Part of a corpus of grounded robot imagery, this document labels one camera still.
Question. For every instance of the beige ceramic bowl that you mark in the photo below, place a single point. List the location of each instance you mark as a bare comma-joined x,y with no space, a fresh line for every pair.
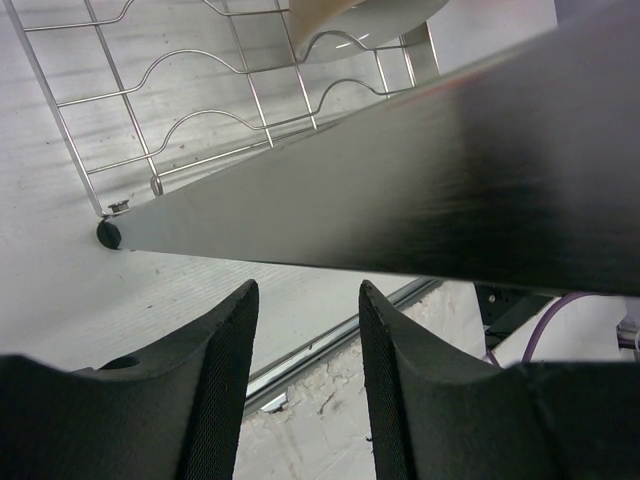
329,30

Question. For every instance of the metal wire dish rack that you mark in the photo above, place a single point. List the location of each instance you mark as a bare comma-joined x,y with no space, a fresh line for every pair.
519,170

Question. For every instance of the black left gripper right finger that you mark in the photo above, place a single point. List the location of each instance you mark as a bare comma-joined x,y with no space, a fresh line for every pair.
436,412

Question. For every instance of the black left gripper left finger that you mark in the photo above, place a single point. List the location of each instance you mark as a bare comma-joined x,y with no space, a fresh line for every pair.
170,410

